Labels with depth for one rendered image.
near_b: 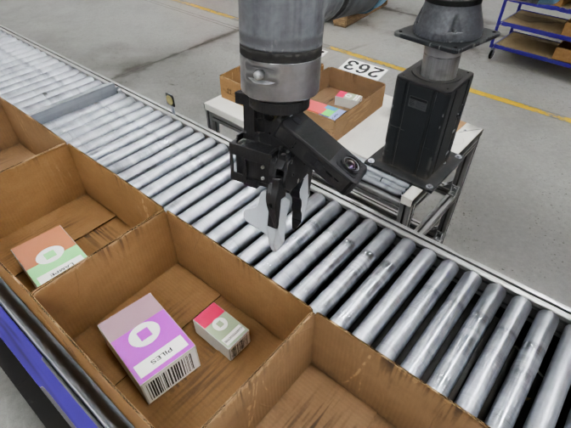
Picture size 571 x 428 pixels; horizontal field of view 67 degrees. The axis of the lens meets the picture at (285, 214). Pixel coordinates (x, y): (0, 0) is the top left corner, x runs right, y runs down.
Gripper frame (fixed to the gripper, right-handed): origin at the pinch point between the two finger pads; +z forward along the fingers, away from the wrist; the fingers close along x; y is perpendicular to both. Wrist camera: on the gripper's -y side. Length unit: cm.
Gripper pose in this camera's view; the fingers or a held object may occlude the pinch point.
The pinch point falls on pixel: (290, 233)
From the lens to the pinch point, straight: 61.0
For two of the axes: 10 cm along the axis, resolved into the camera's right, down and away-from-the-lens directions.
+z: -0.3, 8.1, 5.8
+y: -8.8, -3.0, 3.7
